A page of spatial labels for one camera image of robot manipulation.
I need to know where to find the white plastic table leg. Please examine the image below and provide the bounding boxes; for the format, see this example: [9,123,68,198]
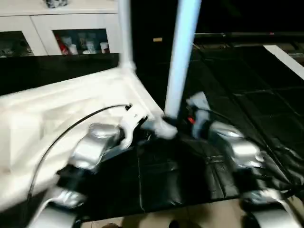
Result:
[163,0,203,120]
[117,0,138,72]

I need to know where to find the white plastic table top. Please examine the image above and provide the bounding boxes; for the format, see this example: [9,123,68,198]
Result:
[0,60,179,212]

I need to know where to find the black work mat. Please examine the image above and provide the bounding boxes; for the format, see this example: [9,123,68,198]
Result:
[0,45,304,221]

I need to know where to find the dark blue black cabinet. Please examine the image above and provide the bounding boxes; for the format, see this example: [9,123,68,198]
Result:
[117,0,198,65]

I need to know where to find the white board strip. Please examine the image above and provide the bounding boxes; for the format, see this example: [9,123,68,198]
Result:
[263,44,304,81]

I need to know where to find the black television screen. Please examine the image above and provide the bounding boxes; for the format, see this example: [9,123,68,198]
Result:
[193,0,304,40]

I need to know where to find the red white package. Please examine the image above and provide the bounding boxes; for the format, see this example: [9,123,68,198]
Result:
[54,34,67,56]

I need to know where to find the brown television bench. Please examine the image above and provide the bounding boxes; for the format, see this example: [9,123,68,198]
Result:
[285,39,304,58]

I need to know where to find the black grey bundle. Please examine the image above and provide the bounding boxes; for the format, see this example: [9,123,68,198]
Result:
[42,0,70,10]

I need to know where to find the white glass-door cabinet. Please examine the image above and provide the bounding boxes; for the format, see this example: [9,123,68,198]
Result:
[0,0,122,58]

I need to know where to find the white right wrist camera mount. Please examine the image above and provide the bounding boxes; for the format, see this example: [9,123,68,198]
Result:
[186,92,211,141]

